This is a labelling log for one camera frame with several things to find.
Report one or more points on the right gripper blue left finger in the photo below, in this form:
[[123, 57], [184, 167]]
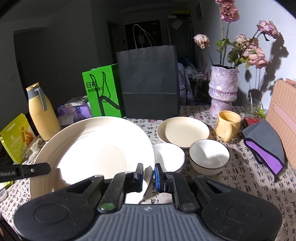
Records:
[[138, 177]]

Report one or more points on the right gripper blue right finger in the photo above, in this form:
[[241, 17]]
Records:
[[159, 178]]

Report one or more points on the cream plate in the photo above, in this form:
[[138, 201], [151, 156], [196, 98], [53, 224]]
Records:
[[182, 131], [96, 146]]

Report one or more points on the white bowl left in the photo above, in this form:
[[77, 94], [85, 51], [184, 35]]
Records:
[[170, 157]]

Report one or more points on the white bowl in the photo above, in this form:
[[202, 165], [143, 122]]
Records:
[[170, 157], [208, 157]]

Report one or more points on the white flat case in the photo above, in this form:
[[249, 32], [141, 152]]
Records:
[[3, 195]]

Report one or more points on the yellow snack box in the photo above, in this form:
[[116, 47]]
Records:
[[16, 138]]

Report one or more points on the white bowl right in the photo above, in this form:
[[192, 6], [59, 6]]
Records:
[[208, 157]]

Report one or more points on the yellow thermos jug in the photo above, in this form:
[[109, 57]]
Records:
[[42, 113]]

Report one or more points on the calligraphy print tablecloth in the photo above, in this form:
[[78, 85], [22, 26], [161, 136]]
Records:
[[242, 172]]

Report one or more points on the purple tissue pack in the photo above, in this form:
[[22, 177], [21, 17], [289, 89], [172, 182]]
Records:
[[72, 114]]

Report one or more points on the dark blue jacket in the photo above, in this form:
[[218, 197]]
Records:
[[186, 94]]

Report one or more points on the yellow mug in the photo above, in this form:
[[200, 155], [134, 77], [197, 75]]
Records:
[[228, 125]]

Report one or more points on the black paper bag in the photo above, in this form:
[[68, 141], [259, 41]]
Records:
[[150, 82]]

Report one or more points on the green paper bag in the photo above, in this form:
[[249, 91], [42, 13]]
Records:
[[104, 92]]

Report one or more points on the white small box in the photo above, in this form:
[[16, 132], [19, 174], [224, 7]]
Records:
[[76, 101]]

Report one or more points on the red small box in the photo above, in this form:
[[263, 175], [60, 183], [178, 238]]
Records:
[[250, 121]]

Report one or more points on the grey purple cloth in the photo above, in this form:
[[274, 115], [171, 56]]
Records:
[[266, 146]]

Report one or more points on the purple textured vase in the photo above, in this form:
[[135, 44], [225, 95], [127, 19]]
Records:
[[223, 88]]

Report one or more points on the clear drinking glass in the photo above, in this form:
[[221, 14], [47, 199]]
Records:
[[252, 107]]

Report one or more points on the pink small suitcase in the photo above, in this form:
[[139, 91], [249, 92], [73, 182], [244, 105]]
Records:
[[282, 116]]

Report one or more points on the dried pink roses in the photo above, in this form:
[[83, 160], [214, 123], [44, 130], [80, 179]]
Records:
[[242, 50]]

